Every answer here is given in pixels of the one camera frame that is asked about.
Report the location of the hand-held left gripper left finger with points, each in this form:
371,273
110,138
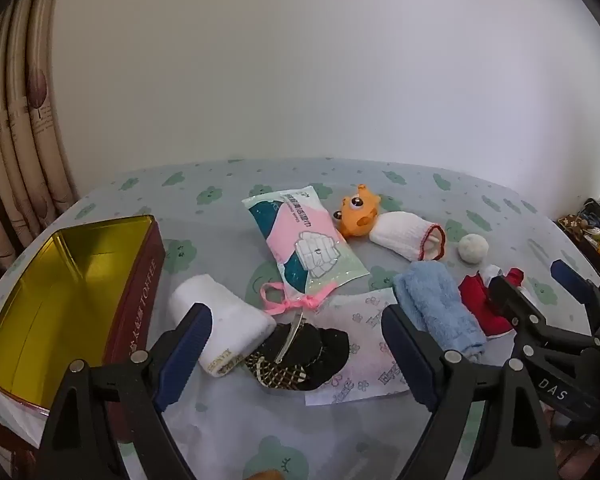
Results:
185,355

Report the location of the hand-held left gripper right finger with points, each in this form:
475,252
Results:
405,345

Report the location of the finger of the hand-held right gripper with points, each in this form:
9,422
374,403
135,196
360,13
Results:
517,305
570,275

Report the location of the red and white cloth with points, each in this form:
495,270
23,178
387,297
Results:
475,300

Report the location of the white towel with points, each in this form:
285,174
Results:
220,320

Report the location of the light blue towel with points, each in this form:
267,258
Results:
440,300

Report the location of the white fluffy ball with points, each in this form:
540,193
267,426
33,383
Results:
473,249

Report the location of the black gold patterned cloth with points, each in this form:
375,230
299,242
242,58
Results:
325,350

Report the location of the pink ribbon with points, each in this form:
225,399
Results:
305,301

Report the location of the white sock red trim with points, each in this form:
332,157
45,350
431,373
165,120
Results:
400,232

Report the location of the red tin box gold inside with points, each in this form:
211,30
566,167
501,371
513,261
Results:
70,280

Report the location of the wet wipes packet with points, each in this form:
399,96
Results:
300,240

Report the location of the white printed tissue packet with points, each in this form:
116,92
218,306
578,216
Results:
365,320

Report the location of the green cloud printed tablecloth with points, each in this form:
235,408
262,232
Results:
280,420

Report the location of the orange frog toy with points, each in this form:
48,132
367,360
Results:
357,220

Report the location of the orange object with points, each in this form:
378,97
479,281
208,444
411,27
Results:
265,475

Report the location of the beige leaf printed curtain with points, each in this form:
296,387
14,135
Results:
20,135

